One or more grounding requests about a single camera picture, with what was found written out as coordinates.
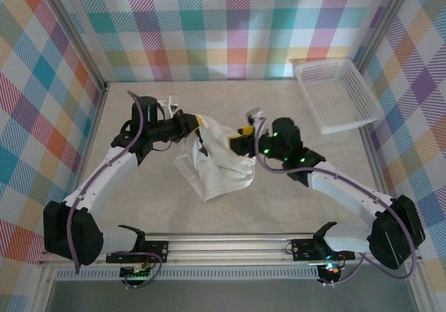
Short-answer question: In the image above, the white t-shirt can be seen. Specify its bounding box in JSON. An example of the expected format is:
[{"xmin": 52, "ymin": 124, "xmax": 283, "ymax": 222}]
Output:
[{"xmin": 173, "ymin": 114, "xmax": 258, "ymax": 203}]

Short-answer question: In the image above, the white plastic mesh basket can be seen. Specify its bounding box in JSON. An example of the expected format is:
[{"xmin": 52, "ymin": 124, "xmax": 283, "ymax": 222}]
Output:
[{"xmin": 294, "ymin": 58, "xmax": 384, "ymax": 135}]

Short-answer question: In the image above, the right controller board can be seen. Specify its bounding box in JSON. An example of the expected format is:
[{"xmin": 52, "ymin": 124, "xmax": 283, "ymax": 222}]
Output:
[{"xmin": 318, "ymin": 261, "xmax": 344, "ymax": 282}]

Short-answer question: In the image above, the controller board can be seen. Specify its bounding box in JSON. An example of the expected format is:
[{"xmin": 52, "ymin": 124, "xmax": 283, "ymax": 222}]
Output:
[
  {"xmin": 318, "ymin": 261, "xmax": 344, "ymax": 282},
  {"xmin": 120, "ymin": 263, "xmax": 154, "ymax": 280}
]

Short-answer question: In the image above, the left controller board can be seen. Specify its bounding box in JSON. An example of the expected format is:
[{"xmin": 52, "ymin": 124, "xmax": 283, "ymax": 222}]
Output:
[{"xmin": 120, "ymin": 263, "xmax": 154, "ymax": 280}]

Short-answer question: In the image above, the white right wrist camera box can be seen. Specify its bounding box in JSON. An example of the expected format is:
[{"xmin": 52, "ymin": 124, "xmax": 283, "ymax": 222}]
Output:
[{"xmin": 245, "ymin": 107, "xmax": 266, "ymax": 124}]

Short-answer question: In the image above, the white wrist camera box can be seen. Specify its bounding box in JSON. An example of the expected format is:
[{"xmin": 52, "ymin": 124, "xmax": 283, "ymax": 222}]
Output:
[
  {"xmin": 245, "ymin": 107, "xmax": 266, "ymax": 124},
  {"xmin": 159, "ymin": 94, "xmax": 180, "ymax": 117}
]

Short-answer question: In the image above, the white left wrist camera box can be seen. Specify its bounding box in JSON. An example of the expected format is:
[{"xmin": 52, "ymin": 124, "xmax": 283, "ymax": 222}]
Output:
[{"xmin": 159, "ymin": 94, "xmax": 180, "ymax": 117}]

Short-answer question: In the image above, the aluminium mounting rail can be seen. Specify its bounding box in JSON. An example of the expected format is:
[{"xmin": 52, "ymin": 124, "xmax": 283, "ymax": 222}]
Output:
[{"xmin": 38, "ymin": 233, "xmax": 424, "ymax": 266}]

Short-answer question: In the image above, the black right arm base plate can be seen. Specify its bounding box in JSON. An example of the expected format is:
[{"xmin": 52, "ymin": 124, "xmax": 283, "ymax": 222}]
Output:
[{"xmin": 291, "ymin": 237, "xmax": 355, "ymax": 261}]

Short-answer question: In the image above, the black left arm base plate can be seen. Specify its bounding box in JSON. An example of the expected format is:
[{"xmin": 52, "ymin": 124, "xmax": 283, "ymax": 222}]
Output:
[{"xmin": 106, "ymin": 240, "xmax": 170, "ymax": 264}]

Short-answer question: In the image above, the aluminium frame post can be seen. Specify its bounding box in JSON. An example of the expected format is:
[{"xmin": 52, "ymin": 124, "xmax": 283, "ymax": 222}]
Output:
[
  {"xmin": 36, "ymin": 0, "xmax": 111, "ymax": 95},
  {"xmin": 351, "ymin": 0, "xmax": 415, "ymax": 72}
]

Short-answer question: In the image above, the grey slotted cable duct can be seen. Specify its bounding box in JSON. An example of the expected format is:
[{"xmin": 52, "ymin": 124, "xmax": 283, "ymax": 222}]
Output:
[{"xmin": 55, "ymin": 269, "xmax": 321, "ymax": 281}]

